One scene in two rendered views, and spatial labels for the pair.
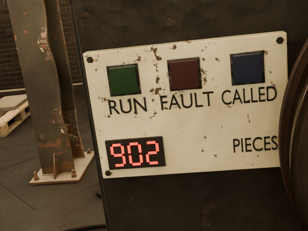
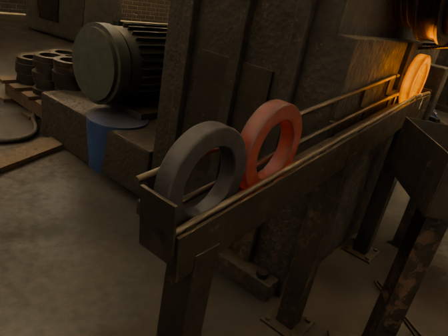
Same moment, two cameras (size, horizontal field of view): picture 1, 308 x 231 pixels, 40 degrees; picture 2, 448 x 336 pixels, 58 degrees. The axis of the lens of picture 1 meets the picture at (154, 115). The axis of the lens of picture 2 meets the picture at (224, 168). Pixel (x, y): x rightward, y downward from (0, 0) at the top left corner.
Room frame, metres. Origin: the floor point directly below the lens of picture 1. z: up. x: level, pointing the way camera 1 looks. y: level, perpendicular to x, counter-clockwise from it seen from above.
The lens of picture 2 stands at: (0.25, 1.20, 0.94)
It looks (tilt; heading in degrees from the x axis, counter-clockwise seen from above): 24 degrees down; 298
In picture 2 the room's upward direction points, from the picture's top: 11 degrees clockwise
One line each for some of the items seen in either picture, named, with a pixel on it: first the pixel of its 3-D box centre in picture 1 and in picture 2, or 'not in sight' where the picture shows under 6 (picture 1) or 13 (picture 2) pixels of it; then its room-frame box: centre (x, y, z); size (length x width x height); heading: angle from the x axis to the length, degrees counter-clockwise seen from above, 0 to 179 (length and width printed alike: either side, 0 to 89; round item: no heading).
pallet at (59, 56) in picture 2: not in sight; (111, 77); (2.32, -0.82, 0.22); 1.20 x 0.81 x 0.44; 80
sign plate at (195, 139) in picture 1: (188, 109); not in sight; (0.55, -0.05, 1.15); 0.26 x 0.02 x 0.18; 82
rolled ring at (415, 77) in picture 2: not in sight; (415, 81); (0.41, -0.37, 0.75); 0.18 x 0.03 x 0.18; 83
